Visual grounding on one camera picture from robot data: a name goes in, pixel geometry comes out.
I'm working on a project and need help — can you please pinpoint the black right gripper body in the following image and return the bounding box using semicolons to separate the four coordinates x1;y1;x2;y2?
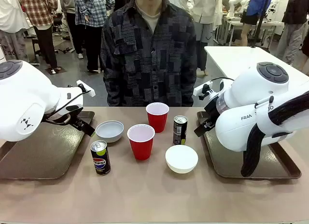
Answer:
203;98;219;128

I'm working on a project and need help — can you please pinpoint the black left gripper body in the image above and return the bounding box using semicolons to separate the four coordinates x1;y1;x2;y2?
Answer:
69;112;85;128

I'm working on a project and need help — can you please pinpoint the black drink can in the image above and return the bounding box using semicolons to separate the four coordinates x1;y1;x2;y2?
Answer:
172;115;189;146

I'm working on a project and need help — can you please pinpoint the pale grey bowl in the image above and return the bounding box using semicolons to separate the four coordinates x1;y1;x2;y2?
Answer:
95;120;125;144

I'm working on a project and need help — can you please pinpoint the black Pepsi can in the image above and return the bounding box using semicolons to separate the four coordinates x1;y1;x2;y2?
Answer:
90;140;112;176

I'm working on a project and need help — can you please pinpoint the white bowl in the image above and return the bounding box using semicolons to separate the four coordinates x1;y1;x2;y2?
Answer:
165;144;199;174

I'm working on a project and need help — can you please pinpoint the red plastic cup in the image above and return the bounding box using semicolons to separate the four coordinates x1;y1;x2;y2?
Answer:
145;102;169;134
126;124;155;161

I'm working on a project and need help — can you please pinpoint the brown plastic tray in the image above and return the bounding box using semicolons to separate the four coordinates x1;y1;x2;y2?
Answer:
196;110;302;180
0;110;96;181

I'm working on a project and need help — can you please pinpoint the white table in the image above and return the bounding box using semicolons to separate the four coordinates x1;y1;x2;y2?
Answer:
204;45;309;78

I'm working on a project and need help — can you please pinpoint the person in patchwork shirt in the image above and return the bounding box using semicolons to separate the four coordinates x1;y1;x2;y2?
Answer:
99;0;198;108

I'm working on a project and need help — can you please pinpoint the black stand pole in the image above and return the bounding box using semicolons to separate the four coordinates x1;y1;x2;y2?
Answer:
249;0;272;49

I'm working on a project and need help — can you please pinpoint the bystander in grey top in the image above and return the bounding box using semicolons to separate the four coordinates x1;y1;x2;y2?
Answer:
59;0;84;60

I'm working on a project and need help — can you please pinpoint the black office chair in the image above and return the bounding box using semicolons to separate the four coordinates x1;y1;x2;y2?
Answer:
52;12;74;54

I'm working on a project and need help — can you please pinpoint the bystander in beige clothes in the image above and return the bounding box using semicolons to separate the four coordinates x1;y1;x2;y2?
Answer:
186;0;218;77

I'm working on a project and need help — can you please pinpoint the white background workbench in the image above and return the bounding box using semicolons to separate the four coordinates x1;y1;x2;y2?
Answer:
213;14;286;46

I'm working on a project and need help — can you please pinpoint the bystander in blue plaid shirt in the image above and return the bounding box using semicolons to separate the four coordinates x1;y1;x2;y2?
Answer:
73;0;115;74

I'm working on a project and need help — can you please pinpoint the bystander in red plaid shirt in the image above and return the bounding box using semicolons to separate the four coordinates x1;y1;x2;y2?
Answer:
17;0;60;75

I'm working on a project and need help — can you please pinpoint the bystander in white clothes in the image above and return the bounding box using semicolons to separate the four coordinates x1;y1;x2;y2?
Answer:
0;0;30;63

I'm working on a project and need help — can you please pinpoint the bystander in dark jacket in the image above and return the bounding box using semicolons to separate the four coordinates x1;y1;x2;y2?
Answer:
274;0;309;67

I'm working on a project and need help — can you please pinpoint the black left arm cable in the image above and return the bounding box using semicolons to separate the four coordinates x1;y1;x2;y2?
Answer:
43;89;92;126

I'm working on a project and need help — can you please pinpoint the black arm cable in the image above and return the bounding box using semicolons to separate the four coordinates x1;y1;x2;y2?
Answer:
43;89;92;126
209;76;236;84

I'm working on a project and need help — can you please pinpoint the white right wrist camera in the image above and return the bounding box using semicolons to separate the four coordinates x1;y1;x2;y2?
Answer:
193;81;219;102

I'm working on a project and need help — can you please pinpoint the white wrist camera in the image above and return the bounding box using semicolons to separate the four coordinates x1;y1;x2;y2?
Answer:
193;81;219;102
76;79;96;98

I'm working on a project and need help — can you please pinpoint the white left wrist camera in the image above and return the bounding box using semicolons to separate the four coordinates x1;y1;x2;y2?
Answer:
76;79;96;98

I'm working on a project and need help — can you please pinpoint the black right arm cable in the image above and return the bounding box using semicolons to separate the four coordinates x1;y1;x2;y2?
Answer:
209;76;236;84

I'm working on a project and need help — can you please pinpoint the black right arm cable sleeve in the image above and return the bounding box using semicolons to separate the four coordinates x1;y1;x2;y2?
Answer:
240;91;309;178

